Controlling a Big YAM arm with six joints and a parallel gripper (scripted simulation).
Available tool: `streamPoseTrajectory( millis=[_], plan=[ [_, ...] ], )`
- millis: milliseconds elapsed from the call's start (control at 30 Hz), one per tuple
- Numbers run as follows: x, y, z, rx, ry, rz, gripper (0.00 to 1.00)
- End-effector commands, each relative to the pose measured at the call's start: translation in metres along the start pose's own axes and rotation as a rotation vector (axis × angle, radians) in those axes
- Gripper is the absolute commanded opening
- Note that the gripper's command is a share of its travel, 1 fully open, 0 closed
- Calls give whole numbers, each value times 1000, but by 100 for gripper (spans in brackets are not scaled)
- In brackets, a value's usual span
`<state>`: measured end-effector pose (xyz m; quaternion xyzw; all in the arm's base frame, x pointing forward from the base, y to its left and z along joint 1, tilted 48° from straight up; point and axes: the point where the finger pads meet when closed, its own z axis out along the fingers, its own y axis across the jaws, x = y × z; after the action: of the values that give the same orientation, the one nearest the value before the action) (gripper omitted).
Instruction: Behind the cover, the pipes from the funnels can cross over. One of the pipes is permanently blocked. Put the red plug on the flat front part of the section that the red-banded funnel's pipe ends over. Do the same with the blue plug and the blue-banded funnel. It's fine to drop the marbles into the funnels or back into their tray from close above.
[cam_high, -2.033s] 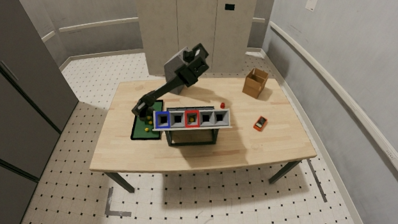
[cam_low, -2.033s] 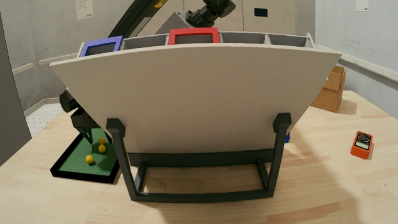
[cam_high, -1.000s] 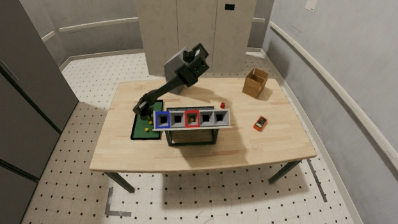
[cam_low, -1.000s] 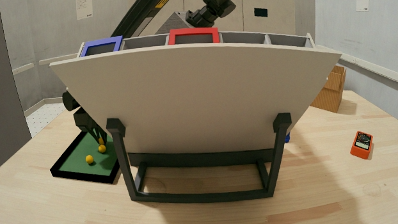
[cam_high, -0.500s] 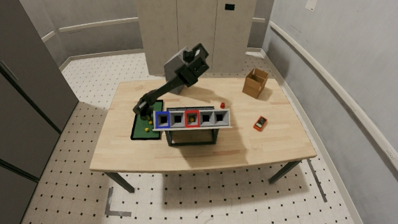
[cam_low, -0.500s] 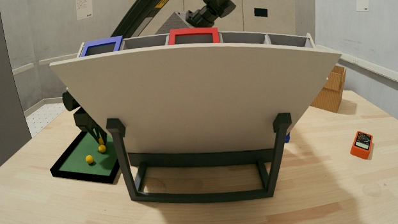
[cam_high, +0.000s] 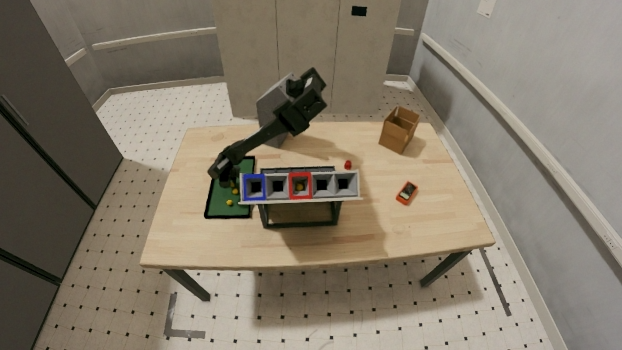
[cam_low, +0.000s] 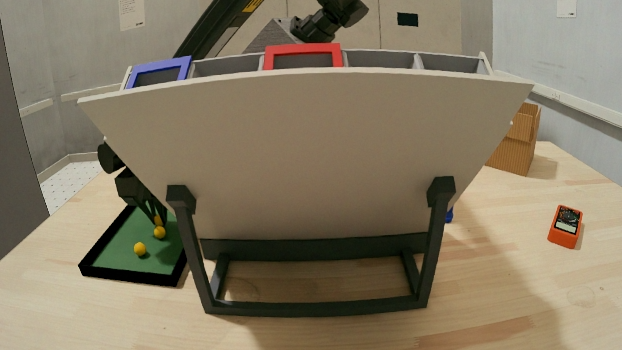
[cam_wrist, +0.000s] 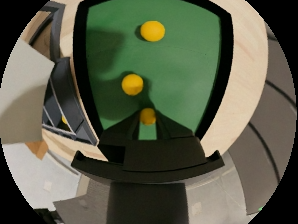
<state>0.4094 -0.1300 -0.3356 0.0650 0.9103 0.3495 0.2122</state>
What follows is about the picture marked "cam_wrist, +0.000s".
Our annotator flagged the green tray with black rim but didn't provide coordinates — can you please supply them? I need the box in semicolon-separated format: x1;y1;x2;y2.
72;0;234;141

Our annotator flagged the white curved cover panel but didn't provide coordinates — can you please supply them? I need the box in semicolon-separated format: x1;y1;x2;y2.
0;38;98;147

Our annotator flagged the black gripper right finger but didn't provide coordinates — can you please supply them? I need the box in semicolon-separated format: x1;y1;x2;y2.
155;110;195;139

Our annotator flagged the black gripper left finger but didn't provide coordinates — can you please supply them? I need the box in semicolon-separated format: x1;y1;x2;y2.
100;110;140;140

